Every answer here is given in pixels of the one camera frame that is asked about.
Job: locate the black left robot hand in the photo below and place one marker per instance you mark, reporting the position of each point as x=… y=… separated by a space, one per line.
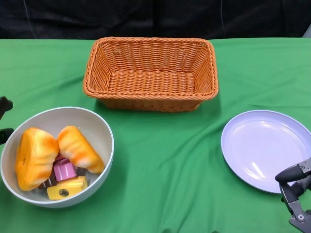
x=5 y=104

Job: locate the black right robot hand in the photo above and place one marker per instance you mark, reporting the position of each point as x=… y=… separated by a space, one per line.
x=300 y=194

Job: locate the grey round bowl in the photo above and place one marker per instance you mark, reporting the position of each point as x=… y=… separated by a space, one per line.
x=80 y=116

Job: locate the orange striped long bread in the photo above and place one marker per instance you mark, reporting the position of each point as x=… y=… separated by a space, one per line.
x=77 y=148

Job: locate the lavender round plate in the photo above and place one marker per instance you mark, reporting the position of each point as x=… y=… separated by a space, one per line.
x=257 y=148

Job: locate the pink white toy cake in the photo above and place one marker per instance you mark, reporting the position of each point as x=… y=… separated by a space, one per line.
x=64 y=171

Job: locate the yellow toy cake slice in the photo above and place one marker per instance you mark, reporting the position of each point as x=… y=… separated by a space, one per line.
x=73 y=185

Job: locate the orange wicker basket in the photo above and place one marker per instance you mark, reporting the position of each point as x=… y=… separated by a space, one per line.
x=150 y=82

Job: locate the green tablecloth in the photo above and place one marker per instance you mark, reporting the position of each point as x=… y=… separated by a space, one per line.
x=48 y=72

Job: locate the black backdrop curtain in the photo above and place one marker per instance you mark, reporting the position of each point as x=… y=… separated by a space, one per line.
x=73 y=19

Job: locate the grey object behind table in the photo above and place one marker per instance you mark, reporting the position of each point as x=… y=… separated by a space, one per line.
x=308 y=34

